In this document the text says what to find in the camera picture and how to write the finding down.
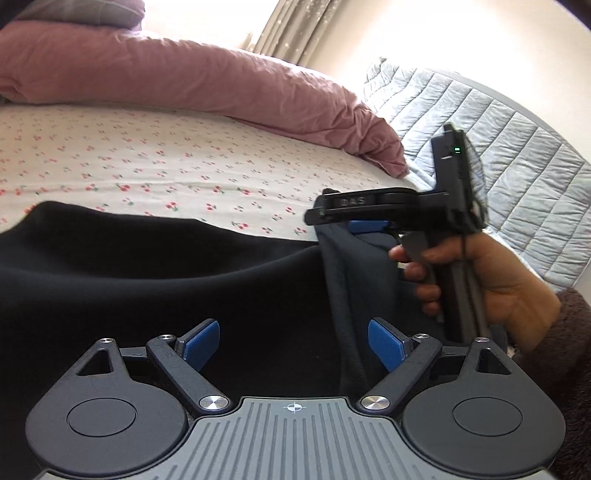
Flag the black pants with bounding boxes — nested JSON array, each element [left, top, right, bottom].
[[1, 202, 441, 479]]

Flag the right hand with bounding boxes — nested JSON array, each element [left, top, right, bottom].
[[389, 233, 561, 354]]

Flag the cherry print bed sheet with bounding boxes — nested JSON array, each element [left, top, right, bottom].
[[1, 104, 396, 240]]

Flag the brown fuzzy right sleeve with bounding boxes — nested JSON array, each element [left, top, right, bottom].
[[514, 289, 590, 479]]

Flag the beige curtain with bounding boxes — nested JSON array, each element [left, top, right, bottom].
[[242, 0, 342, 67]]

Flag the grey pink pillow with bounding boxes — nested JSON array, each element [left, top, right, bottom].
[[16, 0, 145, 30]]

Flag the pink duvet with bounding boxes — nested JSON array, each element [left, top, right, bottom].
[[1, 21, 409, 178]]

